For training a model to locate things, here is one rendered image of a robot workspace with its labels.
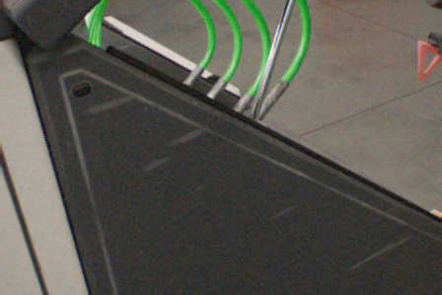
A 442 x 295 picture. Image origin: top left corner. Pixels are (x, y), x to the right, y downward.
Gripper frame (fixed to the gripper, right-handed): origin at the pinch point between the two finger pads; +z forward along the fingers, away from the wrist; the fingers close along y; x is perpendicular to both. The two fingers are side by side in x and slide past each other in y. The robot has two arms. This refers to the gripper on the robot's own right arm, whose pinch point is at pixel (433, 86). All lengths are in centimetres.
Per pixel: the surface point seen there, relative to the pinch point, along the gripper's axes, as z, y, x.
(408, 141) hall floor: 60, -130, 102
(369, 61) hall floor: 51, -219, 120
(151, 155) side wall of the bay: -4, 63, -69
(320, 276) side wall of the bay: 8, 58, -47
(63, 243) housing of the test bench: 3, 66, -74
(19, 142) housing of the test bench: -5, 66, -79
